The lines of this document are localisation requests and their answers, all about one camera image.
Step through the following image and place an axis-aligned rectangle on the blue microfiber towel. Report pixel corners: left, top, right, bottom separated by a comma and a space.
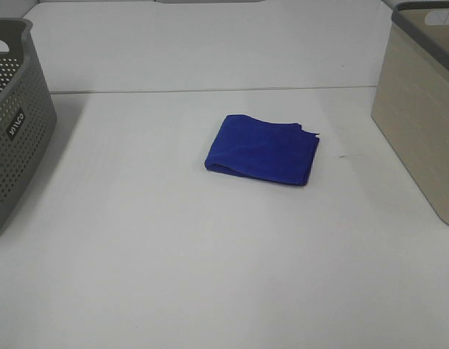
204, 114, 320, 186

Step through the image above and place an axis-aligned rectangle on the beige plastic basket grey rim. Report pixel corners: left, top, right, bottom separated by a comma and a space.
371, 1, 449, 225

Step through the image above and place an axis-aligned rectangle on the grey perforated plastic basket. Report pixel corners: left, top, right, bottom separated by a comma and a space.
0, 18, 57, 233

